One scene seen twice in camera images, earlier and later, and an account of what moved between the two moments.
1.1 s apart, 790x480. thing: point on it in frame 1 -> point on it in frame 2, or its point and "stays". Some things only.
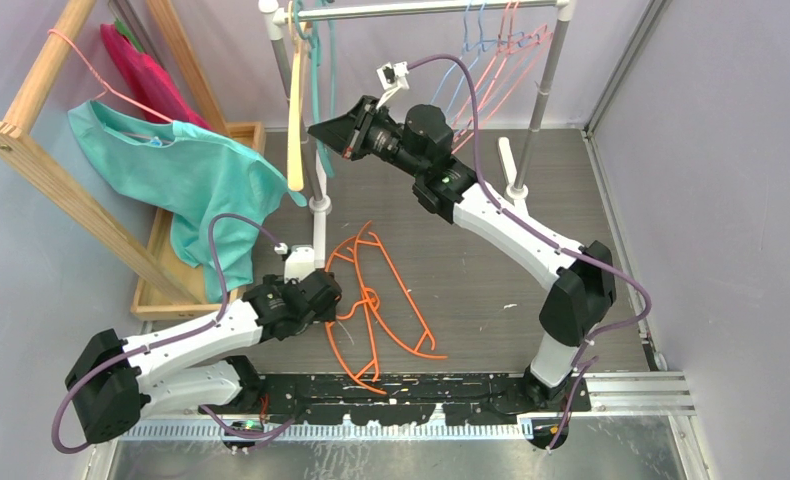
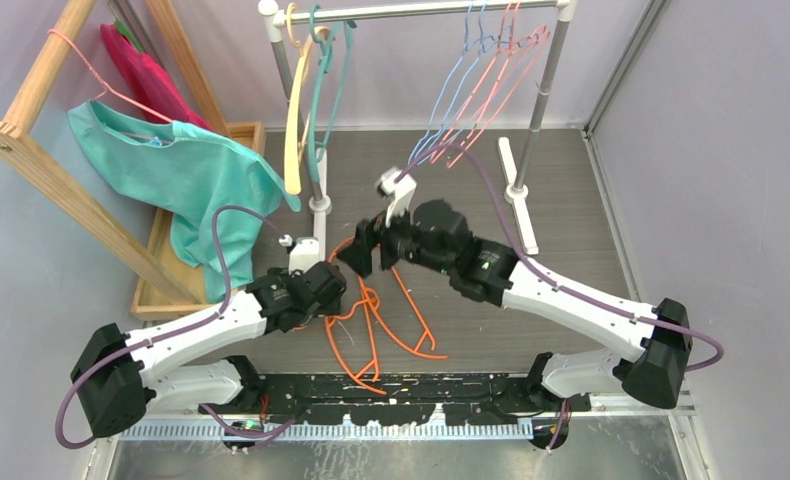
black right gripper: x=350 y=132 -> x=369 y=234
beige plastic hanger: x=295 y=160 stays
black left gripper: x=279 y=282 stays
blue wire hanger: x=479 y=55 stays
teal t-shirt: x=194 y=173 stays
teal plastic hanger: x=328 y=164 -> x=314 y=144
